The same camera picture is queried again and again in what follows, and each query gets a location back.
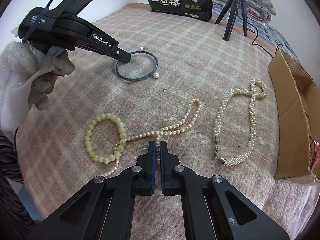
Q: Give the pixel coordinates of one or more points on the brown cardboard box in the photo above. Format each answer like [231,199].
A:
[297,99]

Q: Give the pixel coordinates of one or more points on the blue checked bed sheet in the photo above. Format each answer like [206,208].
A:
[266,32]

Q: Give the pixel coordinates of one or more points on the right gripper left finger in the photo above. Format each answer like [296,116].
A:
[102,208]

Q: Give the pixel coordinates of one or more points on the left hand white glove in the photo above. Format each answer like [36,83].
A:
[27,77]

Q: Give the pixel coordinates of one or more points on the pink plaid blanket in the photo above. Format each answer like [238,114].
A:
[194,63]

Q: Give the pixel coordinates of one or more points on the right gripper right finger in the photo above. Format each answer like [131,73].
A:
[212,207]

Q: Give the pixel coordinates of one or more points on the black tripod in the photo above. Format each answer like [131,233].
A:
[237,9]

